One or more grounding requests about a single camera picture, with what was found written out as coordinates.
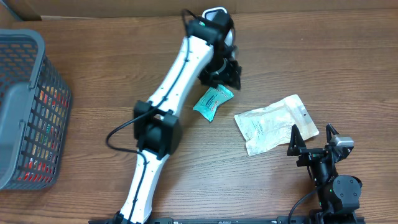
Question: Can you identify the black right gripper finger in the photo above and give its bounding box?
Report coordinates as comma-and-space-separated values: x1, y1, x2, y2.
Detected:
325, 123, 339, 144
287, 124, 307, 156

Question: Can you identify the clear beige zip pouch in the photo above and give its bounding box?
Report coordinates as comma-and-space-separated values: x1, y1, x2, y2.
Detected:
234, 95, 319, 156

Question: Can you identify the teal wipes packet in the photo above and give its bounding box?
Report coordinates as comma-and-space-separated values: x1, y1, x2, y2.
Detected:
193, 85, 234, 122

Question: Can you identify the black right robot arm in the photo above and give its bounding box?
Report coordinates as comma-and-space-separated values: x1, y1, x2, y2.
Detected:
287, 124, 364, 223

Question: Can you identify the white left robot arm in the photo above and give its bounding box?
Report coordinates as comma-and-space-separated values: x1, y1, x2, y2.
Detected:
109, 7, 242, 223

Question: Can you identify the white barcode scanner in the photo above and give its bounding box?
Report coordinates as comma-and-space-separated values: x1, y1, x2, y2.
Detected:
201, 6, 233, 46

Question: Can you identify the dark grey plastic basket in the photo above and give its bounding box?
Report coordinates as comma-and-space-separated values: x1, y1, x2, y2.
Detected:
1, 29, 73, 190

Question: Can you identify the red snack package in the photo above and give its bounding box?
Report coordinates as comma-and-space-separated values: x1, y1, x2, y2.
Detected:
16, 88, 70, 184

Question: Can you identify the brown cardboard backdrop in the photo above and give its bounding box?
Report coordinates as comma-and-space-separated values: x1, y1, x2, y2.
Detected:
4, 0, 397, 20

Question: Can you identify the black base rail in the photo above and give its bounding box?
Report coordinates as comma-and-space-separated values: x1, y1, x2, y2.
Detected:
88, 215, 366, 224

